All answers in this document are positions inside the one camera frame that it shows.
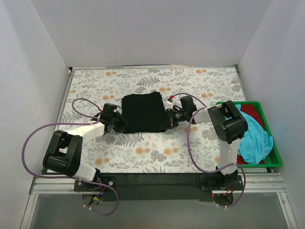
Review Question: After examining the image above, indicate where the aluminium frame rail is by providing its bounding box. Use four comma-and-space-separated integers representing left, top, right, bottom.
30, 173, 286, 194

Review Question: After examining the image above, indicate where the red t shirt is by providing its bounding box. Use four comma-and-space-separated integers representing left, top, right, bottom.
237, 104, 265, 165

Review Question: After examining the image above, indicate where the cyan t shirt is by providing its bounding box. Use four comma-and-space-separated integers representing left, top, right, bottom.
220, 111, 274, 165

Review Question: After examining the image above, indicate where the green plastic bin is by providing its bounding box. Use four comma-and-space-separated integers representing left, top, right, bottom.
215, 101, 283, 168

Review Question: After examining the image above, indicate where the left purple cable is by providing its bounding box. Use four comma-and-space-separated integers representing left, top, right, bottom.
22, 97, 120, 216

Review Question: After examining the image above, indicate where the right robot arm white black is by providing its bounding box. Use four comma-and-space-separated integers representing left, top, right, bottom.
162, 94, 248, 190

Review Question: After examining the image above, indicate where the floral table mat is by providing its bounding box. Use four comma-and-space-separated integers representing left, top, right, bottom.
61, 67, 245, 173

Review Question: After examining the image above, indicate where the purple cable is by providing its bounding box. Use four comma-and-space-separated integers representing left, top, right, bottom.
22, 97, 120, 216
168, 92, 246, 208

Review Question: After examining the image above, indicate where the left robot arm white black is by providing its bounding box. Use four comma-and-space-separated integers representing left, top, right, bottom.
42, 103, 128, 191

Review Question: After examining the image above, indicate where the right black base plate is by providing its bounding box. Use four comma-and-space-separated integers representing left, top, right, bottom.
196, 174, 243, 192

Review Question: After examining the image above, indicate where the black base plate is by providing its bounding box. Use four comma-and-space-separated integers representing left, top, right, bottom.
196, 174, 243, 192
73, 176, 116, 192

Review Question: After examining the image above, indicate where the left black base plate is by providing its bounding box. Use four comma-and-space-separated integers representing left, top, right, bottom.
73, 176, 116, 192

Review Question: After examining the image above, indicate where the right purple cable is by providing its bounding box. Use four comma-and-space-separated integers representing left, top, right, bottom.
168, 92, 246, 208

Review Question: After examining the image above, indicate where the black t shirt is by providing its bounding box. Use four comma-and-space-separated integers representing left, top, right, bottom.
122, 92, 171, 134

